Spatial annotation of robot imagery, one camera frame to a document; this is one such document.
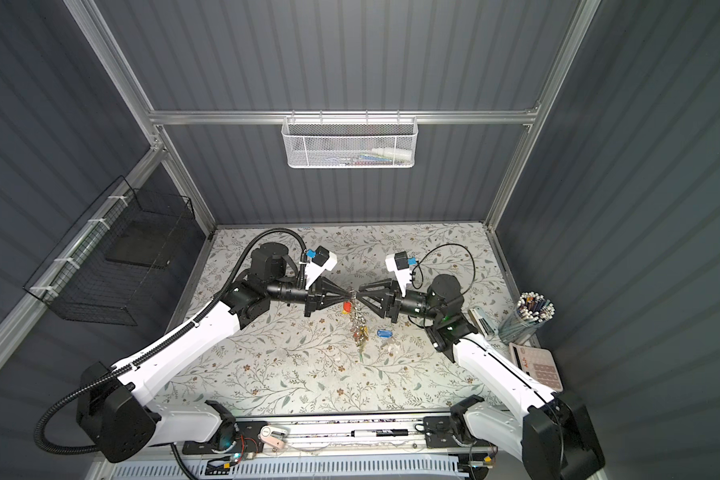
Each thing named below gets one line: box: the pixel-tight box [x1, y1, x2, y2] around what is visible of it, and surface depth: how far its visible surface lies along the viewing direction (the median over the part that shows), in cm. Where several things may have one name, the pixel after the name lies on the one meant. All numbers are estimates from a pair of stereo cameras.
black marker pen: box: [350, 429, 409, 437], surface depth 75 cm
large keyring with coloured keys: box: [342, 292, 369, 362], surface depth 69 cm
